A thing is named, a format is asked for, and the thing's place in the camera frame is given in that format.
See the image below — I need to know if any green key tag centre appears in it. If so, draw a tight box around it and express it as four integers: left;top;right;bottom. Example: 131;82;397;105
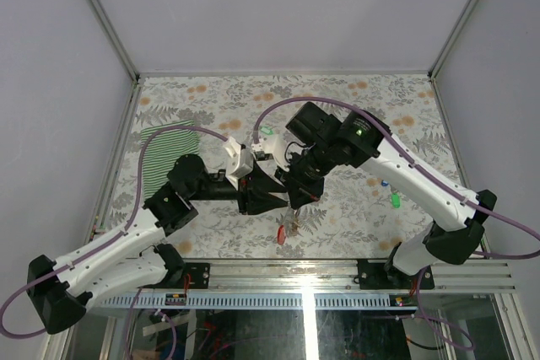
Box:
259;126;273;135

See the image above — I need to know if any grey red key ring holder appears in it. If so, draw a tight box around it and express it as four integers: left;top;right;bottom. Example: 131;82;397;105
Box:
277;207;300;246

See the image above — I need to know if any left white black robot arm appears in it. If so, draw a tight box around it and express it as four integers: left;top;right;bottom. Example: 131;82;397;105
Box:
28;150;288;335

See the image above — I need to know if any green key tag right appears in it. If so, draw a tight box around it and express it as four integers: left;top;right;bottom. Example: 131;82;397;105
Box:
391;193;401;208

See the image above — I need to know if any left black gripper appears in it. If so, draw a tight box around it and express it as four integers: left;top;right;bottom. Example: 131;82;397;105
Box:
189;159;290;217

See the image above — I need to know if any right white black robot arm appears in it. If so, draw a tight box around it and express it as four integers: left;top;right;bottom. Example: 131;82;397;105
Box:
275;102;497;288

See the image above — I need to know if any green striped cloth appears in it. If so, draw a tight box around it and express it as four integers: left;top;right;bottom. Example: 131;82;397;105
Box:
142;129;200;200

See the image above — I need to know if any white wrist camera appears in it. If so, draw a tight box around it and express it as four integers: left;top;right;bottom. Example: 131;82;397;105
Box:
251;135;289;171
223;137;254;190

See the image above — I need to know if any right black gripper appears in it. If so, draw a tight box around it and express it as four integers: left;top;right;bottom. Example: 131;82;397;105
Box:
274;140;336;209

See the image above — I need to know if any green key tag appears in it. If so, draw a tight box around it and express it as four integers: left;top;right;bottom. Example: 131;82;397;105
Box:
391;193;401;208
259;126;273;135

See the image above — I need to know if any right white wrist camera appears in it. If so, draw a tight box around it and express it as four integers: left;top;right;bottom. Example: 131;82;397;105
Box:
251;135;289;171

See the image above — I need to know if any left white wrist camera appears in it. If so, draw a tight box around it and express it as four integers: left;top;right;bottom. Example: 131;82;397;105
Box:
223;137;254;190

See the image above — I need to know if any aluminium front rail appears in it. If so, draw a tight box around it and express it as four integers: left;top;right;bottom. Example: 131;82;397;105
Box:
84;257;516;312

